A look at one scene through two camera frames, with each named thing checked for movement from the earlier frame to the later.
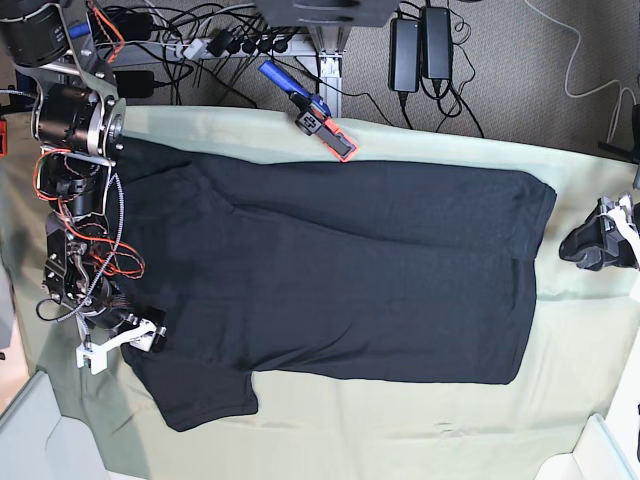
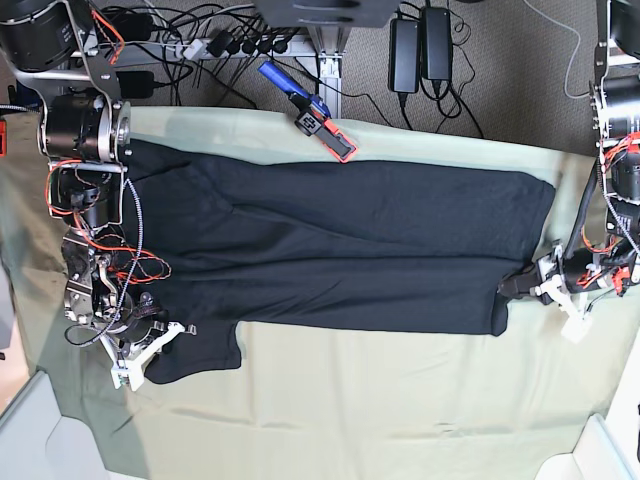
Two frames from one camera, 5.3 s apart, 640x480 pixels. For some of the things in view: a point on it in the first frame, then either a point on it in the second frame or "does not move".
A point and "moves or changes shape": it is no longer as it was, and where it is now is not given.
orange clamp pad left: x=3 y=138 does not move
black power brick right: x=404 y=55 does not move
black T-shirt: x=324 y=269 moves or changes shape
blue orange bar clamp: x=314 y=115 does not move
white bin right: x=607 y=448 does not move
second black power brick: x=436 y=43 does not move
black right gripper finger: x=586 y=237 → x=513 y=285
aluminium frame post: x=330 y=42 does not move
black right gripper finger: x=595 y=259 → x=545 y=298
